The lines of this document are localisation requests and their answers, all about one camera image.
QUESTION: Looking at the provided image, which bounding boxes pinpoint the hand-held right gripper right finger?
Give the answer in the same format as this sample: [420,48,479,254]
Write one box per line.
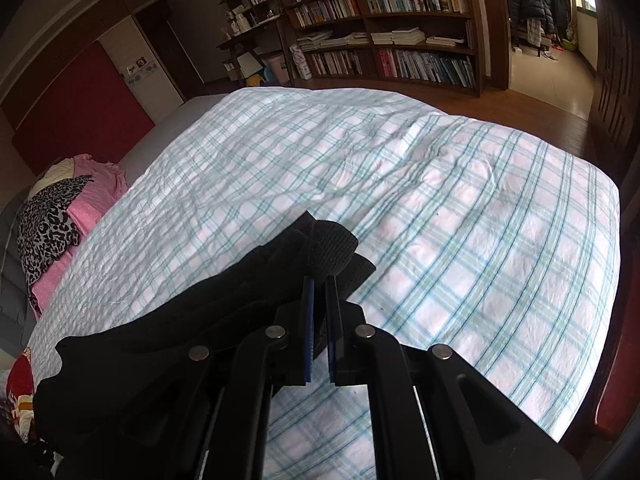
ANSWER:
[325,277,583,480]

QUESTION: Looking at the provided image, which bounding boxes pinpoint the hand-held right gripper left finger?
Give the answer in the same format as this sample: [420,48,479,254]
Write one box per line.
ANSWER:
[115,276,317,480]

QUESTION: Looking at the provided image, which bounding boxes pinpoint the black pants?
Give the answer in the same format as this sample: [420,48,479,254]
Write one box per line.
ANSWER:
[32,211,377,480]

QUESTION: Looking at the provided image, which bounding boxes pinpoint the plaid bed blanket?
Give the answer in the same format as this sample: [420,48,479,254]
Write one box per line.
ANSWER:
[22,86,622,480]

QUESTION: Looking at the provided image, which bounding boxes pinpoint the grey bed sheet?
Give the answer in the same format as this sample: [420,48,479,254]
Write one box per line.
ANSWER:
[117,92,236,188]

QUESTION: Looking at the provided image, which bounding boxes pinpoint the pink pillow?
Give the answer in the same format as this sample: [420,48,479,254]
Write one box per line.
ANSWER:
[30,154,131,311]

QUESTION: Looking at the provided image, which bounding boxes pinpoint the pink storage bin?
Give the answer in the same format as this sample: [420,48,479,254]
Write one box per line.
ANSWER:
[267,55,293,86]

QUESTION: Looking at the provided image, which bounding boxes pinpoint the white printed box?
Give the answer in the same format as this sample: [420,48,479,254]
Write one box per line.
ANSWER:
[290,44,313,81]

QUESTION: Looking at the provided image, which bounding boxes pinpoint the white board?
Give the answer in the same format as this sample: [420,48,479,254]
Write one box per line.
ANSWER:
[235,52,263,81]

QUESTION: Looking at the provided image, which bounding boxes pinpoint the leopard print cloth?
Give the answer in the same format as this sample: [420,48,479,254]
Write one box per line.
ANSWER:
[16,175,96,286]

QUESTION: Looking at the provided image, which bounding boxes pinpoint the white wardrobe door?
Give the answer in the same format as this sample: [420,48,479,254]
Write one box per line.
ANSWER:
[97,15,186,126]

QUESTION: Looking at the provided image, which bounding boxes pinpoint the red wooden board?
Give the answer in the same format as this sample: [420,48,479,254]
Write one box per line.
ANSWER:
[592,345,640,441]

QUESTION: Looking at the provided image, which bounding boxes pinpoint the cream pillow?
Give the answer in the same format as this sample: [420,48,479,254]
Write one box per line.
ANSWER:
[30,157,76,196]

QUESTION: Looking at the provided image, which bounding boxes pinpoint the grey quilted cushion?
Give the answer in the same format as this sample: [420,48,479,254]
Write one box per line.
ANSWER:
[0,195,38,356]

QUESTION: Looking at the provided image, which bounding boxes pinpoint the wooden desk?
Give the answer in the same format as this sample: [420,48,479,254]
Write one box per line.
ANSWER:
[216,14,296,86]

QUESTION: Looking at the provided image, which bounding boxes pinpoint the dark wooden door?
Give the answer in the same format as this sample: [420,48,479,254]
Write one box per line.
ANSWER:
[134,5,207,102]

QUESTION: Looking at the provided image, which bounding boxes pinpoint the wooden bookshelf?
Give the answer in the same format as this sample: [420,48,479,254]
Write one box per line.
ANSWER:
[272,0,486,98]

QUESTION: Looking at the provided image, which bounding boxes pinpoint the red headboard panel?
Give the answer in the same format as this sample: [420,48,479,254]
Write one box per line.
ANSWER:
[0,40,156,176]

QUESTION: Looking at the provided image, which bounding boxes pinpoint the dark wooden wardrobe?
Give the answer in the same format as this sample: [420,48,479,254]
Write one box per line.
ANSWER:
[590,0,640,161]

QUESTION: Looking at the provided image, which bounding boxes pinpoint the black puffer jacket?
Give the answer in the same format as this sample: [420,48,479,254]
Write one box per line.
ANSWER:
[506,0,556,36]

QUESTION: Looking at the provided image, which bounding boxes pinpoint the dark hanging coat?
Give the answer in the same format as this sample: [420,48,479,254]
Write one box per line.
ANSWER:
[537,0,571,36]

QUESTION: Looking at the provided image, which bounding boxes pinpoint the wooden door frame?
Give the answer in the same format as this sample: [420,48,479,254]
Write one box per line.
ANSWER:
[472,0,513,93]

